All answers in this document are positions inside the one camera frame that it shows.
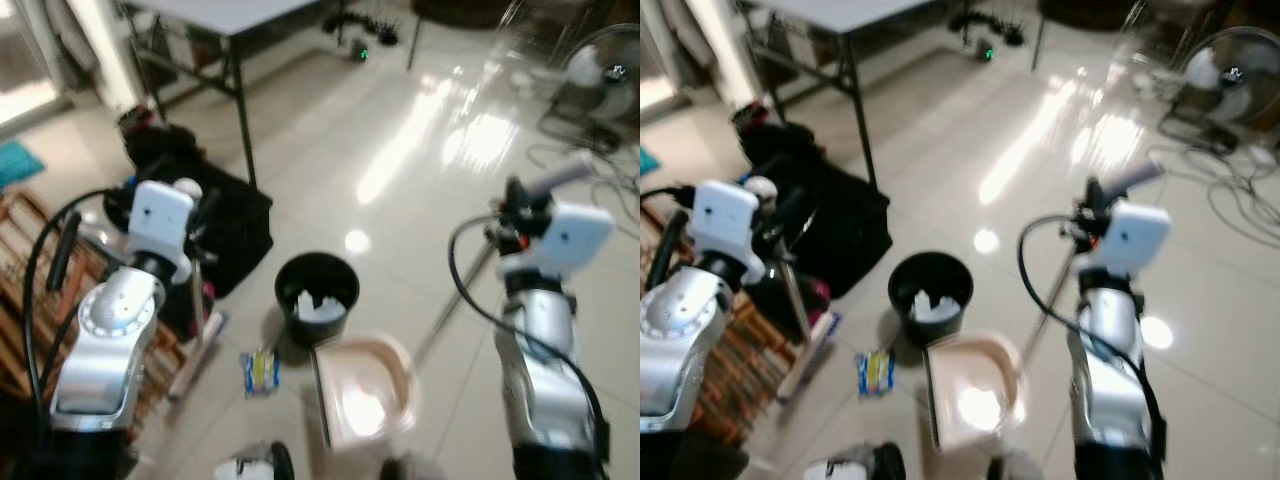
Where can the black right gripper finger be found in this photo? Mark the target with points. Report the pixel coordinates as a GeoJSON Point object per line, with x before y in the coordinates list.
{"type": "Point", "coordinates": [1097, 193]}
{"type": "Point", "coordinates": [516, 193]}

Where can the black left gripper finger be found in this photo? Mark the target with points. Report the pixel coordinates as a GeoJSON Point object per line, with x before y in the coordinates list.
{"type": "Point", "coordinates": [208, 208]}
{"type": "Point", "coordinates": [790, 205]}

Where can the broom with thin stick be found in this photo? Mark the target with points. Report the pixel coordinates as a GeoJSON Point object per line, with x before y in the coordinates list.
{"type": "Point", "coordinates": [805, 350]}
{"type": "Point", "coordinates": [200, 350]}

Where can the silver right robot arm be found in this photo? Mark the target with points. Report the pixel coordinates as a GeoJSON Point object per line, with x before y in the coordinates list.
{"type": "Point", "coordinates": [545, 370]}
{"type": "Point", "coordinates": [1115, 370]}

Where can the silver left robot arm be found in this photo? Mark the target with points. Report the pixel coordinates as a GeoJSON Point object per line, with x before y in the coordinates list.
{"type": "Point", "coordinates": [105, 340]}
{"type": "Point", "coordinates": [680, 340]}

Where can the teal floor mat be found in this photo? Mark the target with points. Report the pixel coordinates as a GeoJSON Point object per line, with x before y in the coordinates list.
{"type": "Point", "coordinates": [647, 160]}
{"type": "Point", "coordinates": [18, 162]}

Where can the black floor fan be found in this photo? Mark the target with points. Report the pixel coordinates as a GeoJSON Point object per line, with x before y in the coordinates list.
{"type": "Point", "coordinates": [1225, 75]}
{"type": "Point", "coordinates": [600, 75]}

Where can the black fabric bag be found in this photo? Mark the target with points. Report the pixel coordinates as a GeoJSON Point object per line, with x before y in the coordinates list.
{"type": "Point", "coordinates": [235, 225]}
{"type": "Point", "coordinates": [850, 225]}

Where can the black round waste bin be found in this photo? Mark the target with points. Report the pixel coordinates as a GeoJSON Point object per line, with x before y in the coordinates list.
{"type": "Point", "coordinates": [915, 275]}
{"type": "Point", "coordinates": [300, 275]}

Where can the white crumpled paper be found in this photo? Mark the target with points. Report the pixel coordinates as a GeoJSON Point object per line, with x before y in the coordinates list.
{"type": "Point", "coordinates": [935, 305]}
{"type": "Point", "coordinates": [320, 305]}

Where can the colourful snack packet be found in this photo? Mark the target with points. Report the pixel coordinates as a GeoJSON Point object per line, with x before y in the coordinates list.
{"type": "Point", "coordinates": [876, 372]}
{"type": "Point", "coordinates": [261, 372]}

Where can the black power strip green light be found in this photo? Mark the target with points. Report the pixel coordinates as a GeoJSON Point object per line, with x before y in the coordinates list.
{"type": "Point", "coordinates": [362, 45]}
{"type": "Point", "coordinates": [988, 45]}

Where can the grey table with black legs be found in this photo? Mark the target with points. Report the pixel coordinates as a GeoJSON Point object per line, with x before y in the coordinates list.
{"type": "Point", "coordinates": [860, 12]}
{"type": "Point", "coordinates": [240, 12]}

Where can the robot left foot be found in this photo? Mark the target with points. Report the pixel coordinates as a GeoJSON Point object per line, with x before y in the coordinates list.
{"type": "Point", "coordinates": [255, 464]}
{"type": "Point", "coordinates": [855, 464]}

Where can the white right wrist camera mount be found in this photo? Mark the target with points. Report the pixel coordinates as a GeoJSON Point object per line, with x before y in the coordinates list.
{"type": "Point", "coordinates": [1135, 238]}
{"type": "Point", "coordinates": [565, 240]}

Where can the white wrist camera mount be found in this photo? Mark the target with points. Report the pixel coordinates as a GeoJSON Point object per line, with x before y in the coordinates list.
{"type": "Point", "coordinates": [1135, 238]}
{"type": "Point", "coordinates": [160, 225]}
{"type": "Point", "coordinates": [728, 225]}
{"type": "Point", "coordinates": [565, 240]}

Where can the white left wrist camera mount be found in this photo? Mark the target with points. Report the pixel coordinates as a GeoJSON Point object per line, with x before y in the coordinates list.
{"type": "Point", "coordinates": [728, 225]}
{"type": "Point", "coordinates": [160, 225]}

